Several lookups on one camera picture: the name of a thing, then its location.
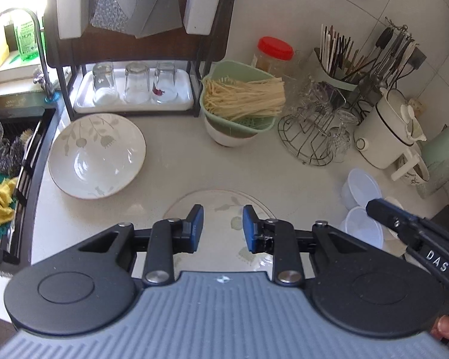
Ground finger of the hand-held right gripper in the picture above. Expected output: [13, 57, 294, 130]
[367, 199, 449, 250]

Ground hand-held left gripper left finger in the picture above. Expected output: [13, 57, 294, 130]
[78, 204, 205, 286]

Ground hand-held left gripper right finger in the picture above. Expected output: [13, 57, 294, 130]
[242, 204, 368, 286]

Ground bluish white plastic bowl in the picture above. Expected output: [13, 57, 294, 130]
[340, 206, 384, 248]
[340, 168, 383, 210]

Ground glass floral plate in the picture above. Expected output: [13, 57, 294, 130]
[163, 189, 278, 270]

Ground floral white mug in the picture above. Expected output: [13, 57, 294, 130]
[391, 146, 432, 188]

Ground white electric pot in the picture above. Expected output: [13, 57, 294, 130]
[354, 87, 428, 170]

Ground pale green kettle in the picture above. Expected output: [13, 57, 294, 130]
[418, 125, 449, 200]

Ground clear drinking glass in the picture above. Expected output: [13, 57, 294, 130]
[327, 111, 360, 155]
[298, 81, 334, 115]

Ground white bowl with thick rim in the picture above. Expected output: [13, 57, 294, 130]
[204, 115, 260, 147]

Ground large floral white bowl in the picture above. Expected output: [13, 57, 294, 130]
[48, 114, 147, 200]

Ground dry noodles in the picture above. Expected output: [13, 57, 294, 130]
[203, 77, 286, 121]

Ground purple stem glass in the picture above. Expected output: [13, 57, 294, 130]
[320, 83, 347, 108]

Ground white tray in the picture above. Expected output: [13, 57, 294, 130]
[73, 70, 194, 114]

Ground clear tumbler with red mark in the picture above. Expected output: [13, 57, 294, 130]
[152, 61, 178, 104]

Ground green colander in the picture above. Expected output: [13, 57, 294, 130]
[200, 60, 287, 137]

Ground row of hanging utensils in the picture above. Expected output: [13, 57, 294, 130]
[370, 16, 428, 83]

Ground bunch of chopsticks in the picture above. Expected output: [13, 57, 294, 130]
[319, 24, 364, 80]

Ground black sink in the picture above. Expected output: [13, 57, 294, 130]
[0, 105, 58, 267]

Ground red lid jar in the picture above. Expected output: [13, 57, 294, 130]
[252, 36, 295, 77]

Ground scrubbing brush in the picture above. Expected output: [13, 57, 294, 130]
[8, 127, 35, 177]

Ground yellow cloth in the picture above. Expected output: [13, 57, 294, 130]
[0, 177, 19, 226]

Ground white utensil caddy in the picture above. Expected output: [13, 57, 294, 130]
[56, 0, 89, 40]
[183, 0, 222, 35]

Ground grey cloth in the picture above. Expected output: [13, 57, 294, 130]
[90, 0, 184, 39]

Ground chrome faucet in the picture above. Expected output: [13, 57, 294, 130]
[0, 7, 57, 98]

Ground black dish rack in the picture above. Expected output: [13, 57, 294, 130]
[44, 0, 241, 119]

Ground green soap bottle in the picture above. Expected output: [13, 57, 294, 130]
[14, 13, 43, 63]

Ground wire glass rack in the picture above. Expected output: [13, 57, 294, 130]
[277, 81, 360, 166]

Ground wire utensil stand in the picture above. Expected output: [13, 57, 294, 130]
[343, 93, 375, 121]

